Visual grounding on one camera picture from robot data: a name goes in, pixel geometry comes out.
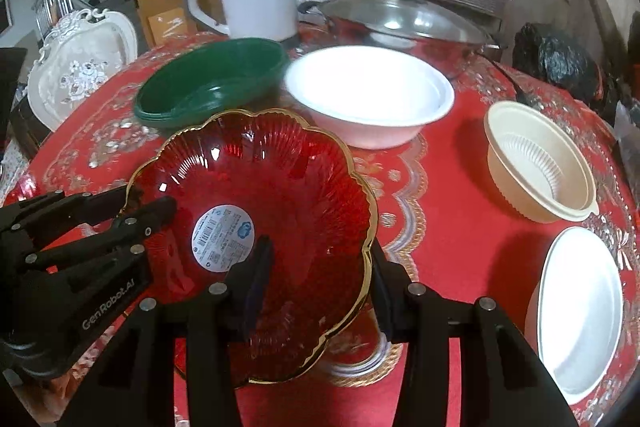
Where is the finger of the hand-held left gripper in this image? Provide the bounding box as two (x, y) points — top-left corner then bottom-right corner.
(0, 185), (144, 249)
(25, 197), (179, 274)

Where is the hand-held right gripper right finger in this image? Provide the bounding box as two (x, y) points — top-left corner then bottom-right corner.
(370, 246), (572, 427)

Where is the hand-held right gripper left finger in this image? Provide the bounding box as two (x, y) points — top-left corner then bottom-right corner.
(57, 236), (276, 427)

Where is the red glass plate gold rim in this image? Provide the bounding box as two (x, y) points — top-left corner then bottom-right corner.
(125, 108), (379, 387)

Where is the green plastic bowl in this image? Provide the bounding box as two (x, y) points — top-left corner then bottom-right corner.
(134, 38), (291, 128)

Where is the silver metal plate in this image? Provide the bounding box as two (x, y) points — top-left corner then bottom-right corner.
(525, 227), (625, 405)

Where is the large white bowl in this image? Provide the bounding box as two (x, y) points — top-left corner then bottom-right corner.
(284, 46), (456, 150)

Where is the red patterned tablecloth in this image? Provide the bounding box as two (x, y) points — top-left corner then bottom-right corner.
(0, 32), (640, 427)

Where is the dark furniture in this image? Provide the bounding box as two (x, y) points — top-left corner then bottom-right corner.
(0, 48), (28, 142)

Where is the white ornate chair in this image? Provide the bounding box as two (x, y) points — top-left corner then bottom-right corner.
(27, 7), (138, 132)

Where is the cardboard box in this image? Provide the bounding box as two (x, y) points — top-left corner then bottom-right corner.
(147, 7), (190, 48)

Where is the stair railing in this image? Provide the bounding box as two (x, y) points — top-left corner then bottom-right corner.
(32, 0), (78, 32)

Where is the cream plastic bowl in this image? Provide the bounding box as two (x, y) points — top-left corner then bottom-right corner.
(483, 101), (600, 224)

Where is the steel pan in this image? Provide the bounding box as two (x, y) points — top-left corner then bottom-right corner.
(300, 0), (501, 80)

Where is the glass pan lid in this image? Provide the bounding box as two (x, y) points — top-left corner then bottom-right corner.
(320, 0), (493, 45)

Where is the black plastic bag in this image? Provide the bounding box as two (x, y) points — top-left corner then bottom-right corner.
(512, 23), (621, 108)

